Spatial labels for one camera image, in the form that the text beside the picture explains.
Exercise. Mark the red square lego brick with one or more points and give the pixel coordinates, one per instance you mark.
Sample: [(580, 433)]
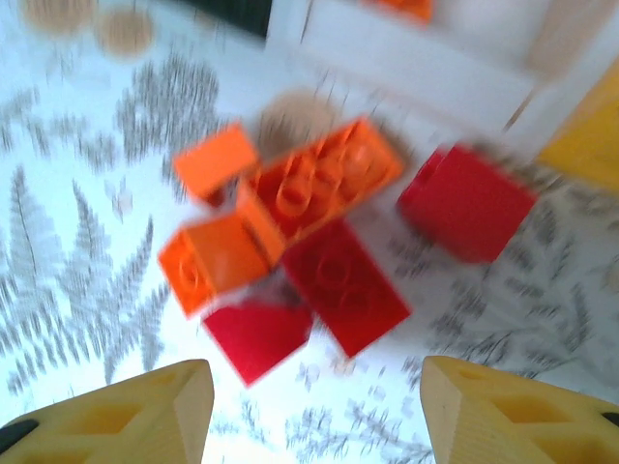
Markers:
[(464, 203)]

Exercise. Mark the white plastic bin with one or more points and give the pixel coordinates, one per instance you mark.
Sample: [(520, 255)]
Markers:
[(411, 63)]

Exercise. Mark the red rectangular lego brick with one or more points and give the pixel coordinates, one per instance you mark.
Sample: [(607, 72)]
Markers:
[(348, 290)]

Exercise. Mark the floral patterned tablecloth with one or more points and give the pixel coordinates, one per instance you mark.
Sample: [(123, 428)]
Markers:
[(72, 241)]

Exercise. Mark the large orange lego brick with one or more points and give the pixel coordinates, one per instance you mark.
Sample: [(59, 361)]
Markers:
[(329, 179)]

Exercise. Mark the red sloped lego brick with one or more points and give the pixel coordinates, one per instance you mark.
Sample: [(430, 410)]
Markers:
[(256, 338)]

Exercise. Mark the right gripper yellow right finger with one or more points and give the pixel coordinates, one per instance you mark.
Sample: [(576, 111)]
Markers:
[(522, 425)]

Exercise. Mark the small orange lego brick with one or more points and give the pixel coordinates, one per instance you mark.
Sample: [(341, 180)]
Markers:
[(213, 159)]

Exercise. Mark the yellow plastic bin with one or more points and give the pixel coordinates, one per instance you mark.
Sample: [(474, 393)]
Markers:
[(590, 145)]

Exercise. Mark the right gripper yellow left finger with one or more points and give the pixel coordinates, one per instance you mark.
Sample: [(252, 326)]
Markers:
[(97, 425)]

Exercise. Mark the orange square lego brick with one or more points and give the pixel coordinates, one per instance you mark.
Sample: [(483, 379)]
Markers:
[(222, 261)]

